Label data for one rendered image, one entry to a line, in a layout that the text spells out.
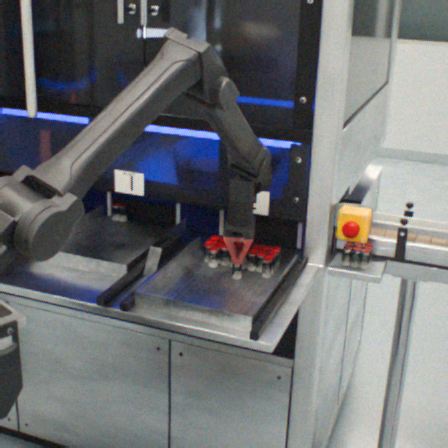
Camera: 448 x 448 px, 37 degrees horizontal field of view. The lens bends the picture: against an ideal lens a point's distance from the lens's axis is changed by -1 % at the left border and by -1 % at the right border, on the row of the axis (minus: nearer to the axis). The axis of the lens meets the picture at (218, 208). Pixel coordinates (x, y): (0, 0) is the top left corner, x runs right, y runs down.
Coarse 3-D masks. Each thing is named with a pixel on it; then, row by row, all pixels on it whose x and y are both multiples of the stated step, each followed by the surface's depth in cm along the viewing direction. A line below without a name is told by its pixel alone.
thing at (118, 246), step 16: (96, 208) 187; (80, 224) 180; (96, 224) 185; (112, 224) 185; (128, 224) 185; (144, 224) 186; (176, 224) 177; (80, 240) 173; (96, 240) 174; (112, 240) 174; (128, 240) 175; (144, 240) 175; (160, 240) 168; (64, 256) 158; (80, 256) 156; (96, 256) 164; (112, 256) 165; (128, 256) 165; (144, 256) 161; (96, 272) 156; (112, 272) 154
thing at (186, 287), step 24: (168, 264) 154; (192, 264) 162; (144, 288) 143; (168, 288) 149; (192, 288) 149; (216, 288) 150; (240, 288) 150; (264, 288) 151; (168, 312) 138; (192, 312) 136; (216, 312) 134; (240, 312) 140
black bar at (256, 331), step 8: (304, 256) 164; (296, 264) 159; (304, 264) 161; (296, 272) 155; (288, 280) 151; (296, 280) 154; (280, 288) 147; (288, 288) 148; (280, 296) 143; (272, 304) 140; (280, 304) 143; (264, 312) 136; (272, 312) 137; (264, 320) 133; (256, 328) 130; (264, 328) 132; (256, 336) 129
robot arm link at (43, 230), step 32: (160, 64) 98; (192, 64) 99; (128, 96) 95; (160, 96) 97; (96, 128) 92; (128, 128) 94; (64, 160) 90; (96, 160) 91; (64, 192) 87; (32, 224) 83; (64, 224) 87; (32, 256) 85
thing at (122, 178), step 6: (120, 174) 176; (126, 174) 175; (132, 174) 175; (138, 174) 174; (120, 180) 176; (126, 180) 176; (138, 180) 174; (120, 186) 177; (126, 186) 176; (138, 186) 175; (120, 192) 178; (126, 192) 177; (132, 192) 176; (138, 192) 176
